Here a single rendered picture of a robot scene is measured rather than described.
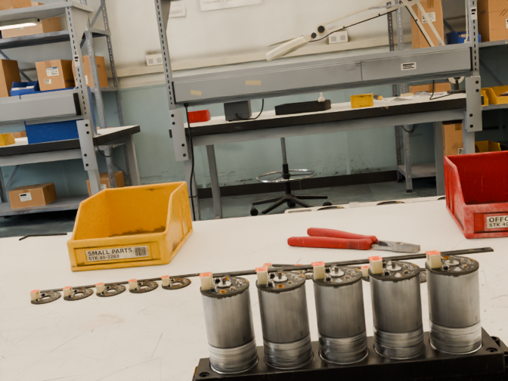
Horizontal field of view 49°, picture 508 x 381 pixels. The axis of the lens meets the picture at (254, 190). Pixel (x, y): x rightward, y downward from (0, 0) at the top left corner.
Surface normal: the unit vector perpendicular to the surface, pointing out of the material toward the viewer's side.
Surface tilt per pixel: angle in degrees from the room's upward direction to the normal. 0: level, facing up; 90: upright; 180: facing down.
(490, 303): 0
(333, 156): 90
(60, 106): 90
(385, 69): 90
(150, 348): 0
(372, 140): 90
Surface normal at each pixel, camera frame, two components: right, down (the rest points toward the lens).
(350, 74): -0.10, 0.20
